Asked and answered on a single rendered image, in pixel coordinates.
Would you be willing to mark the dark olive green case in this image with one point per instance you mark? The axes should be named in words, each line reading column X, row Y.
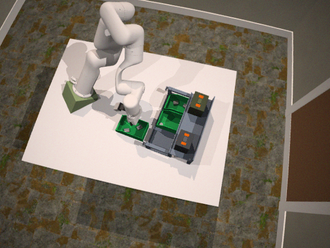
column 198, row 104

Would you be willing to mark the green bin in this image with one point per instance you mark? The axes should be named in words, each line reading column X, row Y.
column 170, row 120
column 134, row 132
column 176, row 108

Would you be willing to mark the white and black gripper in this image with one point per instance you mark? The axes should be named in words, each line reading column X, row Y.
column 134, row 120

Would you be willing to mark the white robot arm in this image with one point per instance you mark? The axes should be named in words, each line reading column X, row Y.
column 110, row 38

